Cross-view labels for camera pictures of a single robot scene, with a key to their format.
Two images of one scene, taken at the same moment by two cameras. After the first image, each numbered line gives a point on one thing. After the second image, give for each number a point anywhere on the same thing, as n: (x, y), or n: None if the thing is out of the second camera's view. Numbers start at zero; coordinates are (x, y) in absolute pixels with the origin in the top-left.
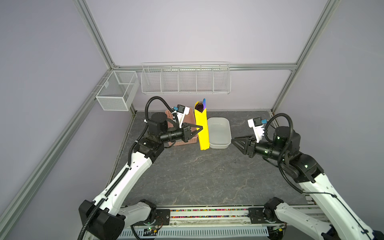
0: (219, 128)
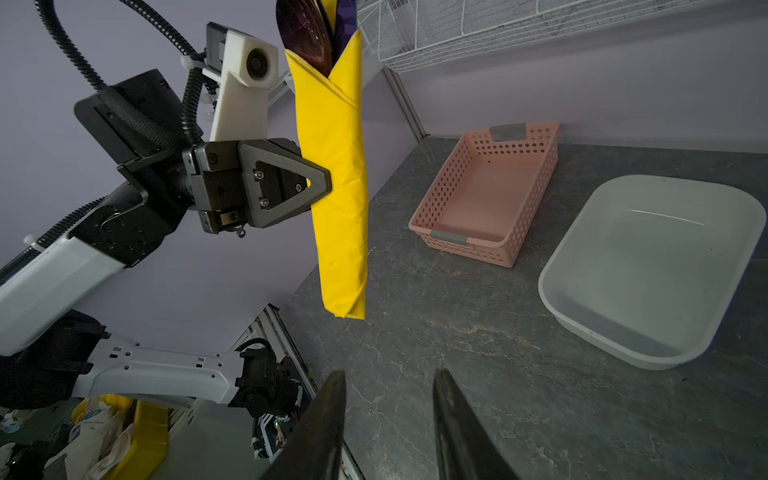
0: (650, 266)
